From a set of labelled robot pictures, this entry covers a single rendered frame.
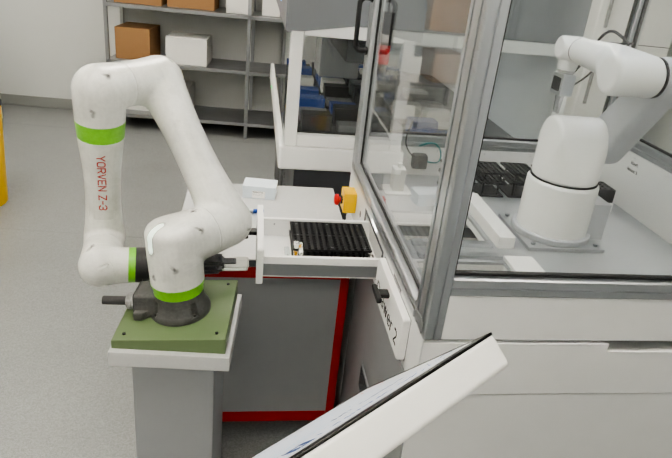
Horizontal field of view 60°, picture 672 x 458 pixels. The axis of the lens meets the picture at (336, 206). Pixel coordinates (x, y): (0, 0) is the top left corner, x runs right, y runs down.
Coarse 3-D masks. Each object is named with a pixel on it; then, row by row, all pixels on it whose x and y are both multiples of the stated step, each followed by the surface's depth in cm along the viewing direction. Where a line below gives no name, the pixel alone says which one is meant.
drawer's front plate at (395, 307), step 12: (384, 264) 151; (384, 276) 147; (384, 288) 147; (396, 288) 140; (384, 300) 146; (396, 300) 135; (396, 312) 134; (396, 324) 134; (408, 324) 129; (396, 336) 133; (396, 348) 133
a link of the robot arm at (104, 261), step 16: (96, 240) 151; (112, 240) 153; (80, 256) 148; (96, 256) 146; (112, 256) 147; (128, 256) 149; (80, 272) 146; (96, 272) 145; (112, 272) 147; (128, 272) 148
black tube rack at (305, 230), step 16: (304, 224) 175; (320, 224) 176; (336, 224) 178; (352, 224) 178; (304, 240) 165; (320, 240) 166; (336, 240) 167; (352, 240) 169; (336, 256) 164; (352, 256) 166; (368, 256) 166
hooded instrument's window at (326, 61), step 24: (288, 48) 229; (312, 48) 227; (336, 48) 228; (312, 72) 231; (336, 72) 232; (360, 72) 233; (312, 96) 235; (336, 96) 236; (312, 120) 239; (336, 120) 240
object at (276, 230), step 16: (272, 224) 178; (288, 224) 179; (368, 224) 182; (272, 240) 177; (288, 240) 178; (368, 240) 183; (272, 256) 156; (288, 256) 157; (304, 256) 158; (320, 256) 158; (272, 272) 157; (288, 272) 158; (304, 272) 158; (320, 272) 159; (336, 272) 160; (352, 272) 160; (368, 272) 161
